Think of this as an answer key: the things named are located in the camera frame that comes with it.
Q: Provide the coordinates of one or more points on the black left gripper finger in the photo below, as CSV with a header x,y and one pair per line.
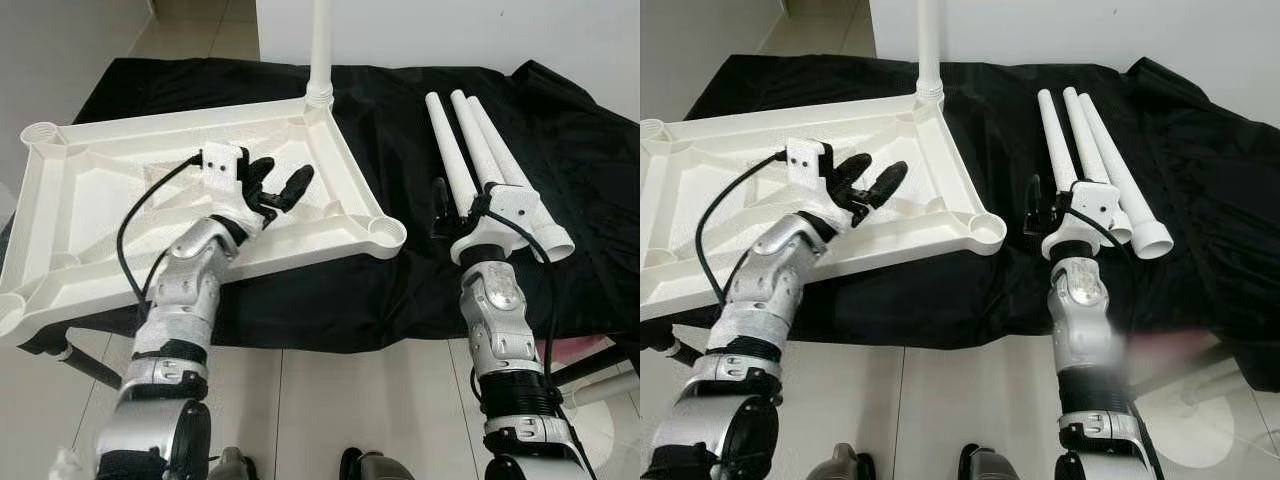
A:
x,y
261,173
851,170
890,183
298,186

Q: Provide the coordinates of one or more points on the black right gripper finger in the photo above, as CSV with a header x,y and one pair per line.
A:
x,y
1057,206
476,203
1032,205
439,205

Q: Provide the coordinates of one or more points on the white plastic table top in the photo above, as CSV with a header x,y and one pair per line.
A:
x,y
100,200
720,200

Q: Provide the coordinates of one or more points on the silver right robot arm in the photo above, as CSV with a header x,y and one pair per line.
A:
x,y
1080,310
495,310

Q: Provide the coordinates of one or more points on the black cloth cover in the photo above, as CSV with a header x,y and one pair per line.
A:
x,y
400,130
1000,130

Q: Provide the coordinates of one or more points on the pink white-rimmed cloth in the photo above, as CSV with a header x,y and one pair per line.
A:
x,y
570,350

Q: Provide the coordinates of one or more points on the grey stand pole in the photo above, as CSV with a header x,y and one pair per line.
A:
x,y
1220,385

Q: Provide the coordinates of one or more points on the dark robot right foot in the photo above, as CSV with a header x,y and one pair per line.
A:
x,y
985,465
365,467

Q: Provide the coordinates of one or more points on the white round stand base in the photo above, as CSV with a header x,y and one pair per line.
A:
x,y
1225,430
610,435

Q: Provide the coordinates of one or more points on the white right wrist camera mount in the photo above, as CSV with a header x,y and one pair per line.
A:
x,y
510,205
1092,200

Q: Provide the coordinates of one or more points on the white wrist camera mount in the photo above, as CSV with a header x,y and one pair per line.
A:
x,y
808,162
510,205
222,165
1092,200

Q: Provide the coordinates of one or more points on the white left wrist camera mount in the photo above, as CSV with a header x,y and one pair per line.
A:
x,y
222,165
808,162

